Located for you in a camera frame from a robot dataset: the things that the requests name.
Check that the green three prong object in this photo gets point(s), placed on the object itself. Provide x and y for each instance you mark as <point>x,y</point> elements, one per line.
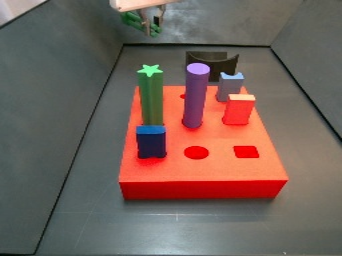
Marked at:
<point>152,28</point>

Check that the red rectangular peg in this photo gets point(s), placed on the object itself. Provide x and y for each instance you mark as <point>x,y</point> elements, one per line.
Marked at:
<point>238,109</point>

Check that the purple cylinder peg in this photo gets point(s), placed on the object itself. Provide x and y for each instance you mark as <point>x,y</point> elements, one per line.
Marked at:
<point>197,81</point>

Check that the light blue grey peg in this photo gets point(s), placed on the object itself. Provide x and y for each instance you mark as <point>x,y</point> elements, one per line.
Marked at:
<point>230,85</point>

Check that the dark blue peg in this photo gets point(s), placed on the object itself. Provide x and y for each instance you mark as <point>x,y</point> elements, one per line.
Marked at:
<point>152,141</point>

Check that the green star peg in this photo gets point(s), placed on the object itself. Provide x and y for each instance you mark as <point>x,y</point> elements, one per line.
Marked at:
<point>150,81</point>

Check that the red peg board base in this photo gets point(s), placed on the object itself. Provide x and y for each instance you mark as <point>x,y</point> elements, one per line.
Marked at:
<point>217,161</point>

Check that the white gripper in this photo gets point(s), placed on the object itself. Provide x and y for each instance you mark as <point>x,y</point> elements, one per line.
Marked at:
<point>141,5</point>

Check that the black curved fixture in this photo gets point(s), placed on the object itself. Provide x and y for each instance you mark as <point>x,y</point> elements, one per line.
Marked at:
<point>217,60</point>

